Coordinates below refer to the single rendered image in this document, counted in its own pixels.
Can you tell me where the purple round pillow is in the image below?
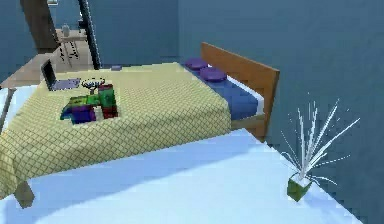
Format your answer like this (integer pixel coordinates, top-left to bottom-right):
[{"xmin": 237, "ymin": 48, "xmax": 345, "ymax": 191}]
[
  {"xmin": 184, "ymin": 57, "xmax": 209, "ymax": 71},
  {"xmin": 199, "ymin": 66, "xmax": 228, "ymax": 83}
]

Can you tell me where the white plant in green pot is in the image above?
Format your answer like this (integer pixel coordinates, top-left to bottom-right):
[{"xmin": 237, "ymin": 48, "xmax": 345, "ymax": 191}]
[{"xmin": 279, "ymin": 96, "xmax": 362, "ymax": 203}]

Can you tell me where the brown wooden room door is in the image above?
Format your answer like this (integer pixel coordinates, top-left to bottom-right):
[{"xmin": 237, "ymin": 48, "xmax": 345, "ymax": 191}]
[{"xmin": 19, "ymin": 0, "xmax": 61, "ymax": 54}]

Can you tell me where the wooden bed with yellow blanket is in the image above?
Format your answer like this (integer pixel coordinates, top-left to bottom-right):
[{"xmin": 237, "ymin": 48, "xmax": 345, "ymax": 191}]
[{"xmin": 0, "ymin": 41, "xmax": 281, "ymax": 210}]

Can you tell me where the black laptop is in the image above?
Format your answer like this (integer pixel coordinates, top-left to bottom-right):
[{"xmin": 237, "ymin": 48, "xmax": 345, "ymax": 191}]
[{"xmin": 40, "ymin": 59, "xmax": 82, "ymax": 92}]

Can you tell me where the multicoloured block toy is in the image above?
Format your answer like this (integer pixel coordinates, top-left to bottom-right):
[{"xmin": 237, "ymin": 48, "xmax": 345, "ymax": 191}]
[{"xmin": 59, "ymin": 83, "xmax": 119, "ymax": 125}]

